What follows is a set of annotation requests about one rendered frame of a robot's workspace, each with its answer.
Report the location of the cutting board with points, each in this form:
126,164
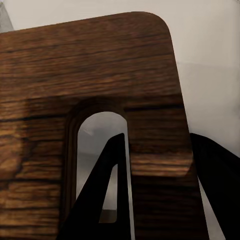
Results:
54,77

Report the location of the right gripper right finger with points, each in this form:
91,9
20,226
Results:
218,170

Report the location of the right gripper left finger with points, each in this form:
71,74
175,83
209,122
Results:
82,222

